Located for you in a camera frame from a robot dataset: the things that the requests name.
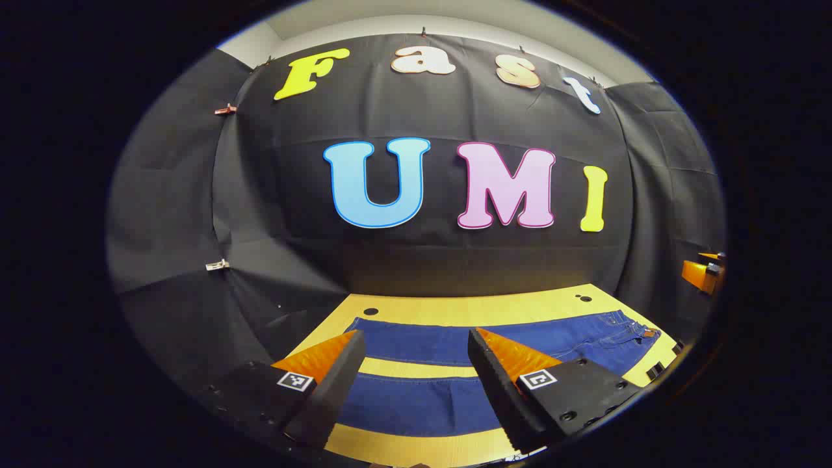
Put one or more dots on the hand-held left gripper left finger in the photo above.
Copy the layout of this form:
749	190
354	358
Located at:
328	396

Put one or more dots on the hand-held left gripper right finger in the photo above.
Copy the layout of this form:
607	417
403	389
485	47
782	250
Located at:
504	396

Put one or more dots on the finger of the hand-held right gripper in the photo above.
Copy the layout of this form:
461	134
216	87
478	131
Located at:
697	273
714	256

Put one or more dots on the blue denim jeans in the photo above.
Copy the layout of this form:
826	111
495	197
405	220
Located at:
416	341

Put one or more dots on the white cloth clip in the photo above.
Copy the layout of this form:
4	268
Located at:
217	265

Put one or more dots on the black backdrop cloth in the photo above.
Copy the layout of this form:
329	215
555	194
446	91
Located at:
416	110

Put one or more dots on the red cloth clip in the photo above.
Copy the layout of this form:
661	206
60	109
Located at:
225	110

